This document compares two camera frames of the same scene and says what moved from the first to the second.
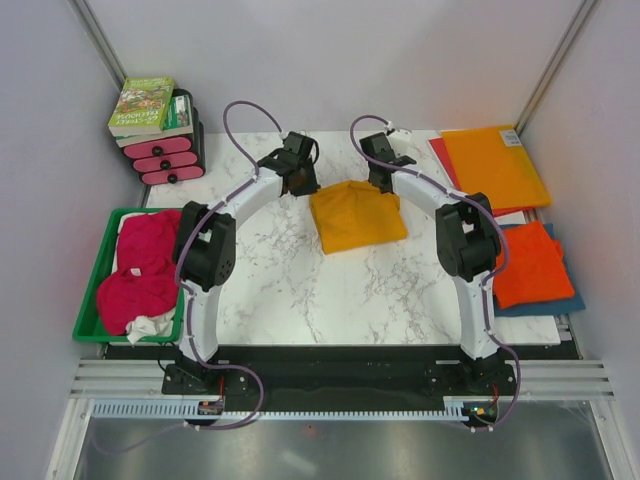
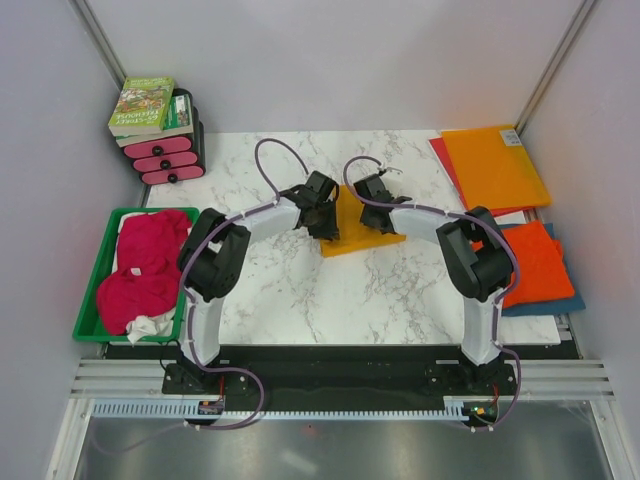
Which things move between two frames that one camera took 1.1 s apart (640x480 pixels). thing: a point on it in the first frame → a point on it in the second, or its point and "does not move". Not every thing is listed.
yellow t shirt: (350, 215) does not move
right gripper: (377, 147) → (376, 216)
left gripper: (312, 186) → (330, 231)
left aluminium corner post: (101, 41) does not move
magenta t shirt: (145, 283) does not move
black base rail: (341, 372) does not move
